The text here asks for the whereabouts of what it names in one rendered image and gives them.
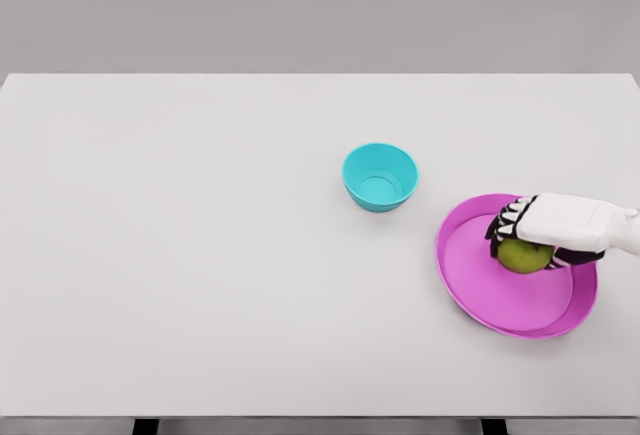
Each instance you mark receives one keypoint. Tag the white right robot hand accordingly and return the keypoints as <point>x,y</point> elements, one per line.
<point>560,222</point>

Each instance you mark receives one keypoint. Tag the green apple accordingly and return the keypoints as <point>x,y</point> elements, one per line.
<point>524,257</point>

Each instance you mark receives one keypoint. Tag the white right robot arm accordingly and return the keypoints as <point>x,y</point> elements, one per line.
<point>632,230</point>

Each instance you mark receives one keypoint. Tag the pink plate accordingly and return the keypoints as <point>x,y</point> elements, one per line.
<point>515,300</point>

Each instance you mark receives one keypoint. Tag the blue bowl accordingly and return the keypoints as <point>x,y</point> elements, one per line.
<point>379,177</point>

